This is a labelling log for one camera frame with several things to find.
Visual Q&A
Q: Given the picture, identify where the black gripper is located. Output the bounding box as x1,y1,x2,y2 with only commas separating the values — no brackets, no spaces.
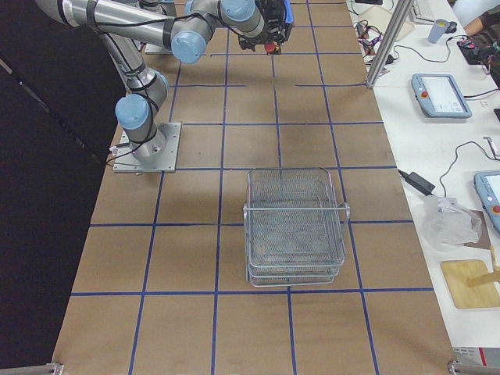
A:
259,0,289,27
238,24,281,50

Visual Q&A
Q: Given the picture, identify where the red emergency push button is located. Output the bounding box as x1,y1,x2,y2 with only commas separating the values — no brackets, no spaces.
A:
264,42,281,55

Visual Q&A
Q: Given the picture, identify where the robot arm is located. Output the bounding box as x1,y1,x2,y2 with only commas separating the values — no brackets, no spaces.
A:
37,0,294,173

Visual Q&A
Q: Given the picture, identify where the blue plastic tray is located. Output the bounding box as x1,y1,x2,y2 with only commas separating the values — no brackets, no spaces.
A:
284,0,294,24

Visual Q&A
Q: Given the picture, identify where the blue grey cup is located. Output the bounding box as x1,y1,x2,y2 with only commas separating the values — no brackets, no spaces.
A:
427,19,449,44

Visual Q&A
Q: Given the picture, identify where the far teach pendant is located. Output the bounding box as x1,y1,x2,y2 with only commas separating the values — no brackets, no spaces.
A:
411,73,473,119

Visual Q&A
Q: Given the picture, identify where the teach pendant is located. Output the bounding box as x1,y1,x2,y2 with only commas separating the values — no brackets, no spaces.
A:
473,170,500,233
411,73,473,119

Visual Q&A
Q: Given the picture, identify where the black power adapter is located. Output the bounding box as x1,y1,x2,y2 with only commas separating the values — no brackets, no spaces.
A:
398,170,435,196

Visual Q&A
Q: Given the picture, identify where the clear plastic bag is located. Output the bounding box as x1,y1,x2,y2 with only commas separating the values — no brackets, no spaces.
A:
422,195,483,246

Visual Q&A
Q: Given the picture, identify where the near teach pendant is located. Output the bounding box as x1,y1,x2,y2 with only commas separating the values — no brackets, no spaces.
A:
473,170,500,233

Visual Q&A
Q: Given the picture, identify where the wooden cutting board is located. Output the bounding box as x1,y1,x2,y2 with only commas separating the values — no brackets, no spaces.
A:
441,259,499,309

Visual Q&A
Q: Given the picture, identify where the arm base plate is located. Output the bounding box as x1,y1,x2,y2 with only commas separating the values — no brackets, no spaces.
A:
143,42,172,55
112,123,182,173

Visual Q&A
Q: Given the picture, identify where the aluminium frame post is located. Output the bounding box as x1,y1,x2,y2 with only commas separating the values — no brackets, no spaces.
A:
366,0,413,89

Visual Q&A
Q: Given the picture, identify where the metal wire mesh shelf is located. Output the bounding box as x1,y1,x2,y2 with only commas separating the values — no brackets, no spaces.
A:
243,168,350,287

